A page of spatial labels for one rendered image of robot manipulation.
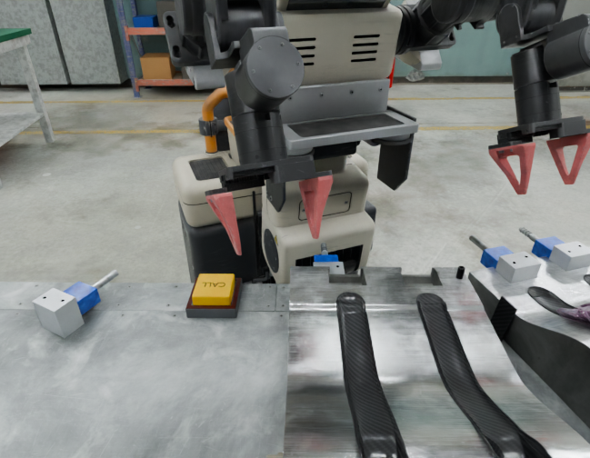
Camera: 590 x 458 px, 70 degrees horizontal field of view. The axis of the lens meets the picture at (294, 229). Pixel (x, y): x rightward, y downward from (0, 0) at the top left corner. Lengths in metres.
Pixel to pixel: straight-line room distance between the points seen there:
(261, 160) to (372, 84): 0.40
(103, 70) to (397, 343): 5.60
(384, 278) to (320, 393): 0.22
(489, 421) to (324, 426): 0.16
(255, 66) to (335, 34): 0.39
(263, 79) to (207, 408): 0.40
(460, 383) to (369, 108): 0.52
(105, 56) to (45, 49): 0.70
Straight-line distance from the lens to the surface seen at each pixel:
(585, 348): 0.62
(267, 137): 0.48
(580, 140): 0.77
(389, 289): 0.61
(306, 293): 0.59
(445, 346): 0.56
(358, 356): 0.53
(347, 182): 0.91
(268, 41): 0.43
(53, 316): 0.72
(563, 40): 0.69
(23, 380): 0.70
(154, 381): 0.63
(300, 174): 0.48
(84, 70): 6.01
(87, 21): 5.88
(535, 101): 0.72
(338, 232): 0.91
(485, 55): 6.39
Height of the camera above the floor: 1.27
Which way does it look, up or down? 31 degrees down
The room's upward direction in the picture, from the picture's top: straight up
